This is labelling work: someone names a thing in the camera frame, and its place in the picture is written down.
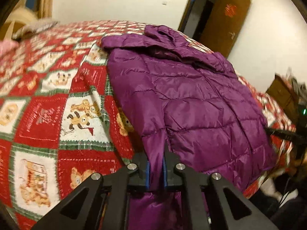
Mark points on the window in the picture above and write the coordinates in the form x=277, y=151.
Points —
x=31, y=1

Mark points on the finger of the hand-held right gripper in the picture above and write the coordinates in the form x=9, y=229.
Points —
x=280, y=133

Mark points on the beige patterned curtain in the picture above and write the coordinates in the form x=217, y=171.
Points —
x=46, y=0

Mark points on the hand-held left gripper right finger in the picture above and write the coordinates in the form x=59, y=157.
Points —
x=164, y=173

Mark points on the red bear-print blanket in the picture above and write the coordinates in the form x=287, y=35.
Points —
x=48, y=76

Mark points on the purple down jacket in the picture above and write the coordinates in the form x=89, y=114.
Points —
x=191, y=95

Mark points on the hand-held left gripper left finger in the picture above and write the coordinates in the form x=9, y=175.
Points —
x=148, y=177

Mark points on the cream wooden headboard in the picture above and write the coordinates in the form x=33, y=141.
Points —
x=16, y=16

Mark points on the grey patterned pillow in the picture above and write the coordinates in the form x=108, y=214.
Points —
x=33, y=30

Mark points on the pink cloth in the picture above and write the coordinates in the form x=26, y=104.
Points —
x=7, y=46

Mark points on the brown wooden cabinet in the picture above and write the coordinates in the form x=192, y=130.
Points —
x=281, y=95

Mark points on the grey clutter pile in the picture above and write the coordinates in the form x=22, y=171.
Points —
x=296, y=77

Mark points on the brown wooden door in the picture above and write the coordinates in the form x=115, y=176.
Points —
x=223, y=21

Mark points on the dark door frame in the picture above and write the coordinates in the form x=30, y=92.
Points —
x=199, y=7

